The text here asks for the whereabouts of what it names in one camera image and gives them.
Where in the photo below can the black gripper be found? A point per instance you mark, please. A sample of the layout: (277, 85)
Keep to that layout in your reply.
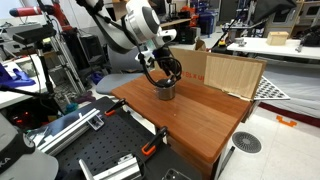
(169, 64)

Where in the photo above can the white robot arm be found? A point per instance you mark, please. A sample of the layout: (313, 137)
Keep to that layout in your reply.
(139, 27)

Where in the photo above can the stainless steel pot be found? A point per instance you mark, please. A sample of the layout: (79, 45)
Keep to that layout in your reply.
(166, 89)

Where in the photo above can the grey office chair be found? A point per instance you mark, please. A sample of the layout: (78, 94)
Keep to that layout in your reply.
(124, 69)

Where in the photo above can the brown cardboard panel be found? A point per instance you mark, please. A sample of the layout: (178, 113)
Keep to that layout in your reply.
(239, 76)

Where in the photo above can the black orange clamp far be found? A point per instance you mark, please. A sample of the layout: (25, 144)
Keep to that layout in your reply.
(112, 109)

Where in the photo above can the black orange clamp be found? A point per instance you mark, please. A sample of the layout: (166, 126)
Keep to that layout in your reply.
(151, 146)
(112, 109)

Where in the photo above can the black perforated breadboard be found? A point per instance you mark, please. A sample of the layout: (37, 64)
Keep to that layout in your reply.
(120, 135)

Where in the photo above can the black orange clamp near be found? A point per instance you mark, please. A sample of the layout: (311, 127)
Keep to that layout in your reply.
(151, 146)

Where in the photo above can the white perforated metal plate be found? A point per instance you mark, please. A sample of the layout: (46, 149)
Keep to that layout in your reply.
(268, 91)

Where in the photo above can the small wooden box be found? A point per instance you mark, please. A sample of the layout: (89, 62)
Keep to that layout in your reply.
(277, 38)

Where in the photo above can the round floor drain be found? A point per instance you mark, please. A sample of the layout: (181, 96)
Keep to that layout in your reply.
(246, 142)

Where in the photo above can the white side table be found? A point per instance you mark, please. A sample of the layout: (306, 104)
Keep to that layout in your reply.
(289, 49)

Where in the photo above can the grey black cap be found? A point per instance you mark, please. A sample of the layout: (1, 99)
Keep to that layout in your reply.
(19, 157)

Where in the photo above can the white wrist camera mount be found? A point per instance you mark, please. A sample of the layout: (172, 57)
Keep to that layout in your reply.
(145, 57)

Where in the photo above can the silver aluminium extrusion rail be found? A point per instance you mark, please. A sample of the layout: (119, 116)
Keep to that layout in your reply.
(69, 134)

